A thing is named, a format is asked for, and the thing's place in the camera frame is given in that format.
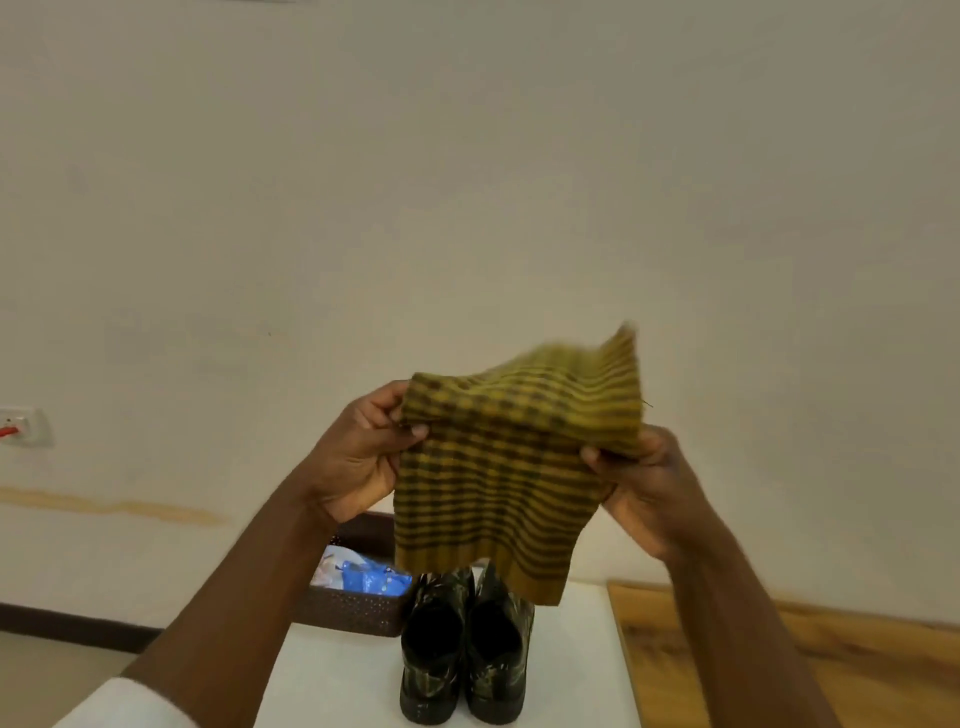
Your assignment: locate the person's left forearm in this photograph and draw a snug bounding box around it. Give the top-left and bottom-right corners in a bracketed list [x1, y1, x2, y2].
[119, 479, 339, 728]

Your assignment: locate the yellow checked cloth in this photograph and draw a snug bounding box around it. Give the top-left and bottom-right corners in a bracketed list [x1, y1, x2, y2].
[393, 322, 648, 607]

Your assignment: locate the brown perforated plastic basket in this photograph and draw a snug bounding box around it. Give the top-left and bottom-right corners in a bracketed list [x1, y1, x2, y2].
[292, 511, 412, 639]

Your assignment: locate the person's left hand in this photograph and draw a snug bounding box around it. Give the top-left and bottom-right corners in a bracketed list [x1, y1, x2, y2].
[303, 380, 430, 525]

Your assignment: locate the person's white shirt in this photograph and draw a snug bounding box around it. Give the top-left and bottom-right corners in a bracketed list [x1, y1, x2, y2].
[52, 677, 200, 728]

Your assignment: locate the person's right forearm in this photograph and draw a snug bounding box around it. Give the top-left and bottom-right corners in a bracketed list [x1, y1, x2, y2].
[663, 521, 841, 728]

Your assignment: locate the black leather shoe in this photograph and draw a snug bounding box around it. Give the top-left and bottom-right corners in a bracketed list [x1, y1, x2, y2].
[398, 568, 476, 726]
[464, 560, 536, 726]

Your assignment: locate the person's right hand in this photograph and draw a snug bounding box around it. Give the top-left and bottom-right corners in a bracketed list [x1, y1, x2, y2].
[579, 425, 725, 564]

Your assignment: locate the wooden board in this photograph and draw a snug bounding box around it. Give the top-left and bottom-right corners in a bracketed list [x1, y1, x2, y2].
[607, 581, 960, 728]

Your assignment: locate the white wall socket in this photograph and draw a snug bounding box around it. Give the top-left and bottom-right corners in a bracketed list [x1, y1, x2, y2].
[0, 406, 52, 449]

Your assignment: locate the blue and white plastic packet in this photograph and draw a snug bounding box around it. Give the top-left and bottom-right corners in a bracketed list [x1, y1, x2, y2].
[309, 545, 414, 598]

